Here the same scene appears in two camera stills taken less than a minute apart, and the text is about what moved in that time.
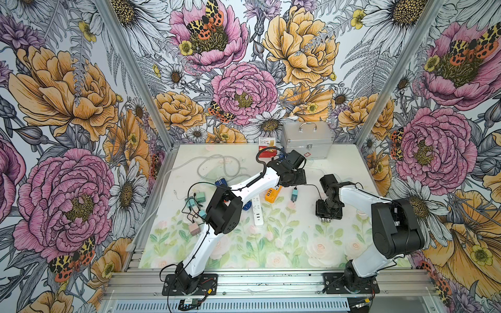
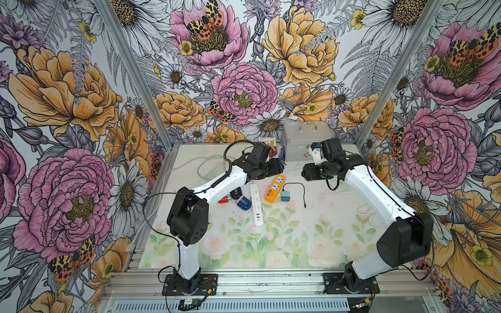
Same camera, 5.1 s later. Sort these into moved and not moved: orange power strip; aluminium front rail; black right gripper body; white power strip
Moved: black right gripper body
Not moved: white power strip; aluminium front rail; orange power strip
